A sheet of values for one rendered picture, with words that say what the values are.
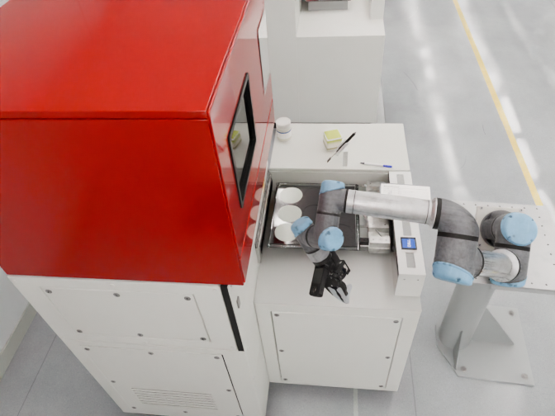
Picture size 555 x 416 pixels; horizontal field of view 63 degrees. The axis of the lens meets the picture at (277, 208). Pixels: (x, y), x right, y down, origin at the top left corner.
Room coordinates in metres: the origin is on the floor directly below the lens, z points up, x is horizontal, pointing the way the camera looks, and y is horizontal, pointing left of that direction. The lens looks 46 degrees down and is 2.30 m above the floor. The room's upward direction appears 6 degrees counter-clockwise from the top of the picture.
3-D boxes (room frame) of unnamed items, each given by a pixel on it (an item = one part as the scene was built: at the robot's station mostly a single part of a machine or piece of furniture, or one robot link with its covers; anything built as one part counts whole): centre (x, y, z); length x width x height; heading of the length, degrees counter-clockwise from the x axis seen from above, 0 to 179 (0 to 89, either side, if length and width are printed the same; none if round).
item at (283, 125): (1.77, -0.07, 1.01); 0.07 x 0.07 x 0.10
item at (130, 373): (1.21, 0.44, 0.41); 0.82 x 0.71 x 0.82; 170
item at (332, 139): (1.66, -0.29, 1.00); 0.07 x 0.07 x 0.07; 8
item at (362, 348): (1.37, -0.27, 0.41); 0.97 x 0.64 x 0.82; 170
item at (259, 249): (1.33, 0.06, 0.89); 0.44 x 0.02 x 0.10; 170
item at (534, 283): (1.12, -0.90, 0.75); 0.45 x 0.44 x 0.13; 76
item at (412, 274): (1.18, -0.50, 0.89); 0.55 x 0.09 x 0.14; 170
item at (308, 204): (1.30, -0.15, 0.90); 0.34 x 0.34 x 0.01; 80
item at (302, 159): (1.67, -0.32, 0.89); 0.62 x 0.35 x 0.14; 80
